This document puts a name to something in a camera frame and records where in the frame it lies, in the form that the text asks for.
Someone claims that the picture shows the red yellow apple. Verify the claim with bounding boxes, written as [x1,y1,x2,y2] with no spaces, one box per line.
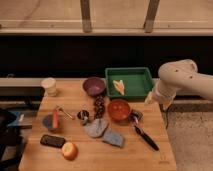
[61,142,78,160]

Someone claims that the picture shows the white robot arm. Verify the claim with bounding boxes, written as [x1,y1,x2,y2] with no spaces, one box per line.
[145,59,213,109]

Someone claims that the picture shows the red orange bowl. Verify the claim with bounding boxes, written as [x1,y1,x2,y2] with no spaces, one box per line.
[107,99,131,121]

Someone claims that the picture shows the purple bowl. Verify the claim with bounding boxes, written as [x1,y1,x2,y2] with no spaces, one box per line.
[82,77,106,96]

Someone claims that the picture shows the green plastic tray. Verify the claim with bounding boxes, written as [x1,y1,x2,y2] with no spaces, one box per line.
[105,67,154,100]

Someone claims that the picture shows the yellow banana peel piece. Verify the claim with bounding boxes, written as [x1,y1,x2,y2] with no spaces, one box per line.
[113,80,125,95]

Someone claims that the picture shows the dark grape bunch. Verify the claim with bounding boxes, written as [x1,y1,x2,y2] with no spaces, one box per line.
[94,96,105,119]

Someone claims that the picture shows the blue sponge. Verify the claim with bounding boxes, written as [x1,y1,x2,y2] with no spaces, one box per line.
[103,130,124,148]

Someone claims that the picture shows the grey crumpled cloth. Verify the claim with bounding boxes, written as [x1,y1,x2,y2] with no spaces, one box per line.
[84,118,109,138]

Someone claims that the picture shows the small dark round object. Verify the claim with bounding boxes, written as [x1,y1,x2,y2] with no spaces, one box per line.
[77,110,89,121]

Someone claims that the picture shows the gold metal spoon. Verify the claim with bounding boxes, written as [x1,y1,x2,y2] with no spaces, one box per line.
[56,106,75,120]

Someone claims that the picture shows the orange carrot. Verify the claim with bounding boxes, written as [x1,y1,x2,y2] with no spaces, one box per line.
[52,110,58,129]

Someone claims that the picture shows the white paper cup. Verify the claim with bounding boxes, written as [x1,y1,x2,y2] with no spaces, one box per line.
[41,77,57,97]

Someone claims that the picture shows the black phone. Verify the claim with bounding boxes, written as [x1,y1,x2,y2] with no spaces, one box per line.
[40,135,65,148]

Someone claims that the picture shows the small blue plate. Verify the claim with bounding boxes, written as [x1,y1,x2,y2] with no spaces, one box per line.
[42,114,59,132]

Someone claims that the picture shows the black chair at left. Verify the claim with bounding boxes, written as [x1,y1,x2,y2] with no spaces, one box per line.
[0,108,23,171]

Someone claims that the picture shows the black handled brush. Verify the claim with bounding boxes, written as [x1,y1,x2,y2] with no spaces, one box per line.
[130,110,159,151]

